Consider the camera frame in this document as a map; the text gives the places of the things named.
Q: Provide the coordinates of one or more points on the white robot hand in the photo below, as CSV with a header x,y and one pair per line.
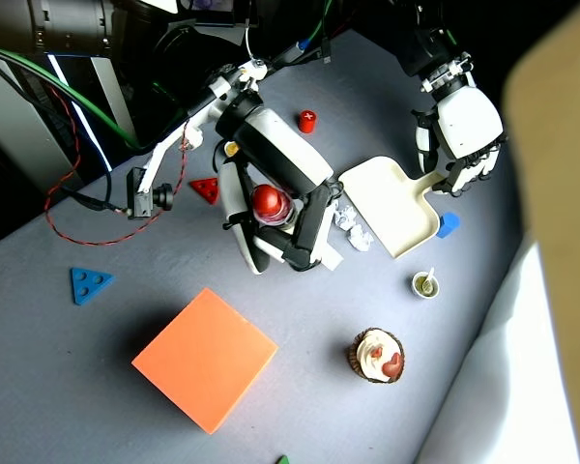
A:
x,y
285,150
469,121

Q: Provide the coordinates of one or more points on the white paper ball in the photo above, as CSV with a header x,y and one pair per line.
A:
x,y
345,215
360,238

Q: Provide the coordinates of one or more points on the cream plastic dustpan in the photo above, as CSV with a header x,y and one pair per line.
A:
x,y
386,208

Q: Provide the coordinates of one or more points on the red cylinder with white cross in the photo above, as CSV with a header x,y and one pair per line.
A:
x,y
307,123

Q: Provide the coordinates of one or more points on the small cup yellow filling spoon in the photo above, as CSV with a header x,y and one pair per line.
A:
x,y
230,149

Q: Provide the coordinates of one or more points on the red triangle with three holes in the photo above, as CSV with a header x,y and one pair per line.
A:
x,y
205,187

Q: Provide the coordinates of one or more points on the blurred tan panel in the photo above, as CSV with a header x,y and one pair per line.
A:
x,y
560,145

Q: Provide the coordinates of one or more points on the grey plug with blue tip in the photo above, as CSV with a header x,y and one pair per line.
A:
x,y
302,46

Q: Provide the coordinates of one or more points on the blue hexagonal block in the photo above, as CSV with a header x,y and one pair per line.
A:
x,y
449,226

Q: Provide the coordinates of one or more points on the small cup green filling spoon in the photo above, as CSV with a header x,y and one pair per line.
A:
x,y
424,286

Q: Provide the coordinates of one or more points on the bright light strip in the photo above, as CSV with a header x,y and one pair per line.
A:
x,y
79,113

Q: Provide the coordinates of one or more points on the grey table cloth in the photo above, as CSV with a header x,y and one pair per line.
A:
x,y
125,299

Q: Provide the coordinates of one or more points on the orange box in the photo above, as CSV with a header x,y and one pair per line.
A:
x,y
203,357

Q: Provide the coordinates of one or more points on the toy cupcake with cream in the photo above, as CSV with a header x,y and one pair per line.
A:
x,y
374,360

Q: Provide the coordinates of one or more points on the blue triangle with three holes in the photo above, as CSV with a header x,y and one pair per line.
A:
x,y
79,295

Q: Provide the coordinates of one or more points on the green triangle block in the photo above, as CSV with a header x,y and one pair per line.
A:
x,y
283,460

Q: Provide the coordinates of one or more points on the black wrist camera white bracket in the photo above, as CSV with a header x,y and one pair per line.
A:
x,y
140,193

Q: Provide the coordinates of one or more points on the white upright post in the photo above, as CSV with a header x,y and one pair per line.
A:
x,y
113,96

